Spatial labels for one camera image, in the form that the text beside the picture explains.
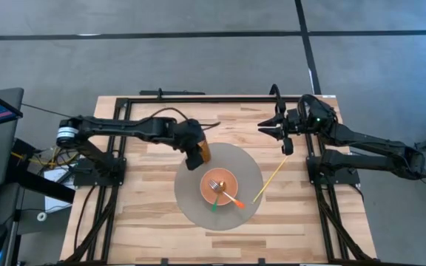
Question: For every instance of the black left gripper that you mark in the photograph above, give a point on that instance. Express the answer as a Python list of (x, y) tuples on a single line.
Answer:
[(189, 134)]

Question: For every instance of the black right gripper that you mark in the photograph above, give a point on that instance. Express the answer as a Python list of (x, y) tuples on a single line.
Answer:
[(290, 123)]

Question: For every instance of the round orange plate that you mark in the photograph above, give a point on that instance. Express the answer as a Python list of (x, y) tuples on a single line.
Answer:
[(229, 177)]

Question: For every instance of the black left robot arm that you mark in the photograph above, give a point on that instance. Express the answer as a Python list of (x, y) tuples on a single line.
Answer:
[(124, 127)]

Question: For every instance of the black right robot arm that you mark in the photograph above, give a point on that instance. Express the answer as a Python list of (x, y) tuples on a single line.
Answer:
[(364, 142)]

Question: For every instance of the yellow chopstick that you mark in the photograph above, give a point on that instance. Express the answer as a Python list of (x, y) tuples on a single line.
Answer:
[(270, 180)]

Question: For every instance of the round grey woven placemat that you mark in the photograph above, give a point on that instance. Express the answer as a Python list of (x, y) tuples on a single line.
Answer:
[(198, 218)]

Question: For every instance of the white paper sheet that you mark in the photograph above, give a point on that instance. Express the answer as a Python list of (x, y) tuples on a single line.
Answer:
[(55, 192)]

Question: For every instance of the white tape roll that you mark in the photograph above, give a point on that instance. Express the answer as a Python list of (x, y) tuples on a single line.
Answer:
[(41, 216)]

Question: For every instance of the black aluminium table frame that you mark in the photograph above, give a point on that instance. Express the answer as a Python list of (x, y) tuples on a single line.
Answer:
[(213, 99)]

